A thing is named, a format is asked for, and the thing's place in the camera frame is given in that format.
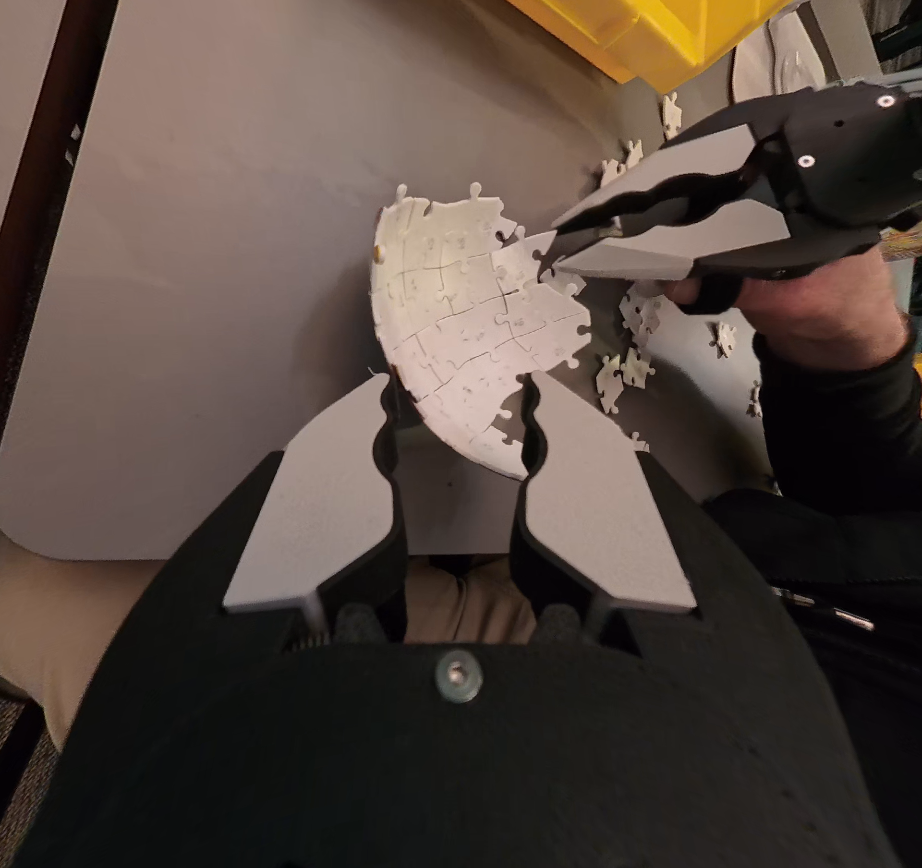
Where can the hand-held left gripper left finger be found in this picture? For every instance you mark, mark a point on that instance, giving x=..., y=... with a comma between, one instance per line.
x=317, y=508

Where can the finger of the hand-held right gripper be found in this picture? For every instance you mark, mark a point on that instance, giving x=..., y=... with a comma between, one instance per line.
x=684, y=249
x=677, y=169

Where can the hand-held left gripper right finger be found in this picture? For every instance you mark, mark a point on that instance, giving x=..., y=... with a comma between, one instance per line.
x=605, y=515

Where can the puzzle pieces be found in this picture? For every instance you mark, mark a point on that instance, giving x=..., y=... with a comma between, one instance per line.
x=609, y=378

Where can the single white puzzle piece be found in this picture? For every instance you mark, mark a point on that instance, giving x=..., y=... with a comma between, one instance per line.
x=522, y=256

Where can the partly built puzzle ball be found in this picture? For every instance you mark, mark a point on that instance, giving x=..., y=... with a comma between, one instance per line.
x=461, y=335

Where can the person's right forearm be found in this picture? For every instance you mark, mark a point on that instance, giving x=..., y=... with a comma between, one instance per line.
x=843, y=436

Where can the person's right hand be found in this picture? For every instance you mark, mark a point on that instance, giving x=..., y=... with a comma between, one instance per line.
x=828, y=313

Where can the person's beige trousers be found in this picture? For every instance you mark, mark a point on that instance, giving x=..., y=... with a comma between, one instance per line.
x=72, y=616

